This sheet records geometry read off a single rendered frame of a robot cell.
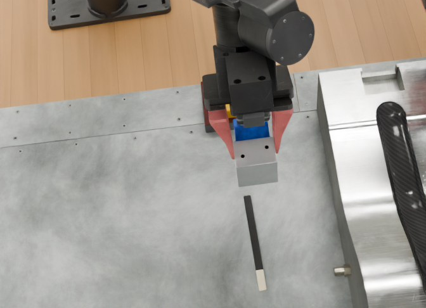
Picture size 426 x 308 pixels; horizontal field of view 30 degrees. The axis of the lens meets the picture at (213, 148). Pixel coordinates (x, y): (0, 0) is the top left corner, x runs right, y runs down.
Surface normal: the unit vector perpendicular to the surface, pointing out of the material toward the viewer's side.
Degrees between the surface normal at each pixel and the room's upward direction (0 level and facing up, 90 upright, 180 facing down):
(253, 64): 28
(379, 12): 0
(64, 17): 0
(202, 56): 0
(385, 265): 20
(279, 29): 66
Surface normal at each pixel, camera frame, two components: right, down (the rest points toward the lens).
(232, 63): -0.12, -0.85
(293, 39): 0.52, 0.39
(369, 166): -0.08, -0.46
